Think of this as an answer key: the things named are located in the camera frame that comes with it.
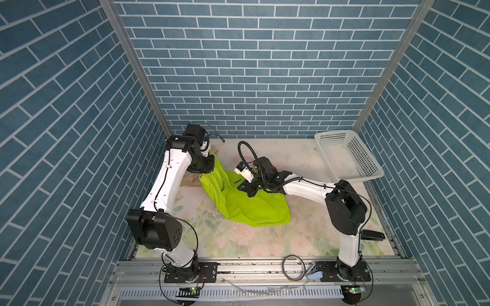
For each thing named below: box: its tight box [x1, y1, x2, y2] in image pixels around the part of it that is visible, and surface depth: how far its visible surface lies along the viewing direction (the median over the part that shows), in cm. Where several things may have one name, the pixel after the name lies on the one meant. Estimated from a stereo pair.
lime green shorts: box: [199, 151, 292, 227], surface depth 89 cm
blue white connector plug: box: [306, 270, 324, 282], surface depth 74 cm
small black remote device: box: [360, 229, 386, 242], surface depth 83 cm
